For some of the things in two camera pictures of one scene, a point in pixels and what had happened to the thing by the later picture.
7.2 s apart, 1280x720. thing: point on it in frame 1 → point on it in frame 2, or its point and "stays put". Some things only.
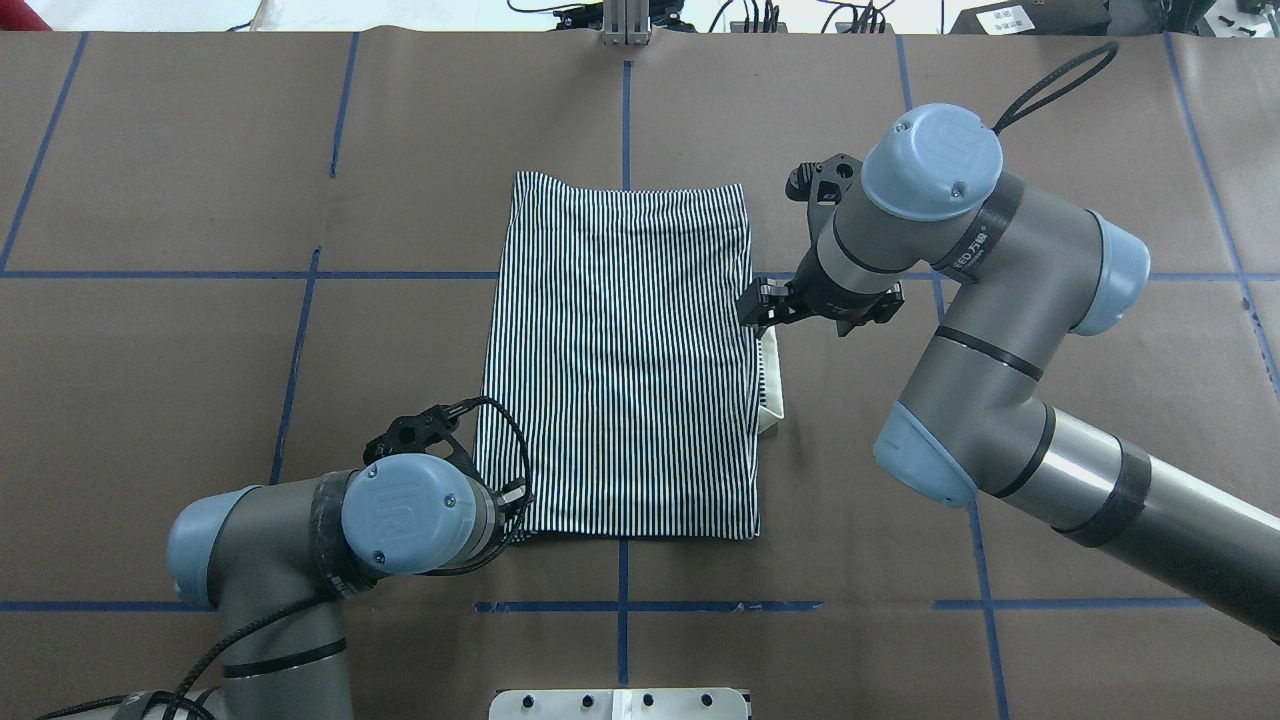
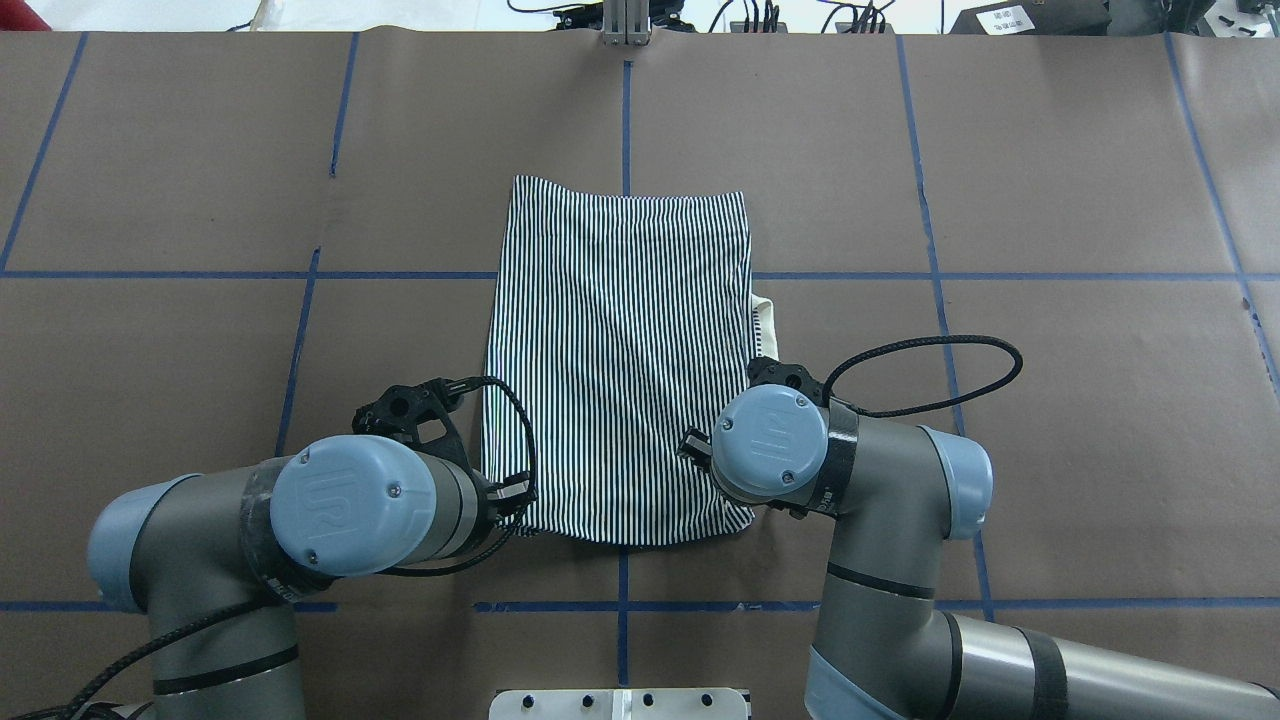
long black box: (1036, 18) stays put
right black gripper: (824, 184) → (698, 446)
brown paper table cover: (233, 256) stays put
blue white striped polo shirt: (615, 345) stays put
